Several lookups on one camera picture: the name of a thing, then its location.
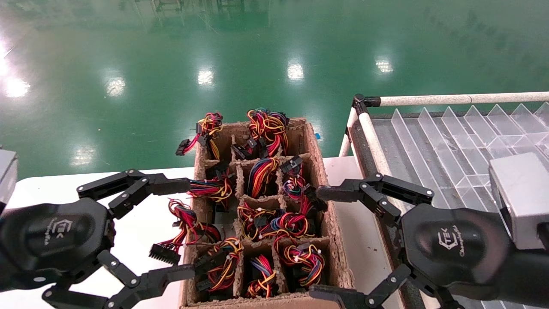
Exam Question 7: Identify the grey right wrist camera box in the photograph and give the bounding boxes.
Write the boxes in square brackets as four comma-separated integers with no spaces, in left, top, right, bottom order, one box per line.
[489,152,549,250]

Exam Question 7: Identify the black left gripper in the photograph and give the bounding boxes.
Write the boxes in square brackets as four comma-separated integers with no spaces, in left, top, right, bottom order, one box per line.
[0,198,196,309]

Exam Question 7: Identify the white pipe rack frame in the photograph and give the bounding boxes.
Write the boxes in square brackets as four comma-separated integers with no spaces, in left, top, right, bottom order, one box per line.
[348,114,425,309]

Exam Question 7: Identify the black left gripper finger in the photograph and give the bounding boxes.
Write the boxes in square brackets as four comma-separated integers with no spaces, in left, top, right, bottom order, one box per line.
[77,169,191,219]

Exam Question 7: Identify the grey power supply with wires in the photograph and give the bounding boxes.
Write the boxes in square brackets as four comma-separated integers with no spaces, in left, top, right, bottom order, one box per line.
[175,112,223,161]

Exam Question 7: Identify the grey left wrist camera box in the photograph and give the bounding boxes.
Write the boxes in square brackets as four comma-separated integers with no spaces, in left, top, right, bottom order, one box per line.
[0,148,18,211]

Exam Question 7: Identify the brown cardboard divider box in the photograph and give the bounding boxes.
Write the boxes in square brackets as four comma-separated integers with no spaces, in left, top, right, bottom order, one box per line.
[179,118,354,309]

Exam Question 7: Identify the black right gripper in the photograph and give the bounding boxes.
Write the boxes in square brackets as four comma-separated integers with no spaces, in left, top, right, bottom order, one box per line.
[309,173,513,309]

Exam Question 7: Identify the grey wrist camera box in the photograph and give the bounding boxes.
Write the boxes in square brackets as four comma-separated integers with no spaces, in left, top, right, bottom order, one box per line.
[489,152,549,250]
[0,148,18,211]

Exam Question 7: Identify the clear acrylic divider tray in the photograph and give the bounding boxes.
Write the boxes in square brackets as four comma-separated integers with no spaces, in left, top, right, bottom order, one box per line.
[373,102,549,309]

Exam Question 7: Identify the white rack leg pipe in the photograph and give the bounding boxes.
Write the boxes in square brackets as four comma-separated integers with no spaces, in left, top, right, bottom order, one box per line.
[339,107,359,157]

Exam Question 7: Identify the coloured power supply wire bundle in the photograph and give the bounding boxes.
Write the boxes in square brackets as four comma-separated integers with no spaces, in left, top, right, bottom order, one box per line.
[232,108,290,160]
[280,156,329,213]
[194,237,244,293]
[237,203,279,241]
[270,195,317,241]
[246,254,277,299]
[149,198,223,265]
[189,163,235,211]
[274,240,326,289]
[247,157,280,198]

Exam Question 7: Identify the white rack crossbar pipe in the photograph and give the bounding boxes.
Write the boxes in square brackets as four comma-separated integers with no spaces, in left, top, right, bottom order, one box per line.
[380,91,549,107]

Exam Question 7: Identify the black pipe corner joint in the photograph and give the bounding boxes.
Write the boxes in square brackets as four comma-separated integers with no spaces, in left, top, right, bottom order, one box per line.
[353,94,381,114]

